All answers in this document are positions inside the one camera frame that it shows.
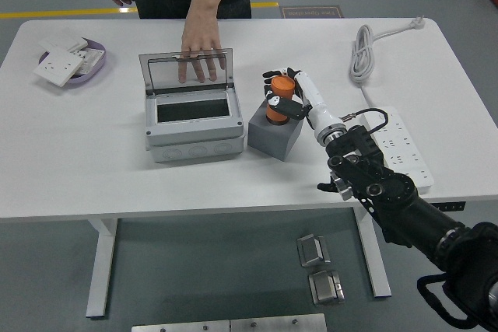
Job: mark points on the steel base plate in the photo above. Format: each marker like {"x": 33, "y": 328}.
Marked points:
{"x": 276, "y": 324}
{"x": 179, "y": 327}

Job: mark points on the purple oval tray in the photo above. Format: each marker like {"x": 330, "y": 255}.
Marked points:
{"x": 97, "y": 68}

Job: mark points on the orange cylinder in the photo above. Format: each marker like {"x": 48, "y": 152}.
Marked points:
{"x": 282, "y": 87}

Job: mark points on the white table leg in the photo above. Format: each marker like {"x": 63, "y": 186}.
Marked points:
{"x": 102, "y": 262}
{"x": 371, "y": 254}

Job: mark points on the black table control panel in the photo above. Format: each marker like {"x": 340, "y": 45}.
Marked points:
{"x": 451, "y": 206}

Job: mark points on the white switch panel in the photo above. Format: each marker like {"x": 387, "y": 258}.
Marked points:
{"x": 62, "y": 41}

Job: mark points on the metal bracket block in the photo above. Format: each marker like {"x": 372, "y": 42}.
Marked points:
{"x": 311, "y": 250}
{"x": 325, "y": 288}

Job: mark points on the grey electrical box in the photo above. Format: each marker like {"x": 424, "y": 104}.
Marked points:
{"x": 194, "y": 137}

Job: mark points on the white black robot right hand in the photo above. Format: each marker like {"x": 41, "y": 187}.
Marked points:
{"x": 317, "y": 110}

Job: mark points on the person's left hand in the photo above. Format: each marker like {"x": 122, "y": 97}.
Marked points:
{"x": 200, "y": 36}

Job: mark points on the white power strip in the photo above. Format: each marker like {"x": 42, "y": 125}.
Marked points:
{"x": 404, "y": 141}

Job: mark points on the white five-hole socket panel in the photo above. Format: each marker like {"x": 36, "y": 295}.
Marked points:
{"x": 58, "y": 67}

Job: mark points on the white socket panel back side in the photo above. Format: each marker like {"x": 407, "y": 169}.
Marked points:
{"x": 91, "y": 58}

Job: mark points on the grey cube with round hole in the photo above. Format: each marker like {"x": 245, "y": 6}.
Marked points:
{"x": 272, "y": 141}

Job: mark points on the yellow floor tape line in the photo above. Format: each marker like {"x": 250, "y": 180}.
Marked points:
{"x": 58, "y": 12}

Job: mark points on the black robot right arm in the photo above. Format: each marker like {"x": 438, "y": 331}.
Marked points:
{"x": 397, "y": 192}

